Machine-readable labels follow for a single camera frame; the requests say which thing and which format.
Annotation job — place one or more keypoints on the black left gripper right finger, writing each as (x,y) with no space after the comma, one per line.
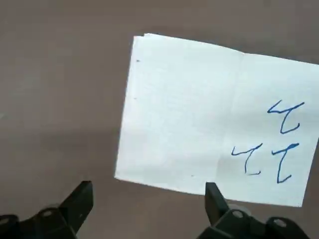
(231,221)

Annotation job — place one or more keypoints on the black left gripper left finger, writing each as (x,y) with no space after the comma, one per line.
(62,219)

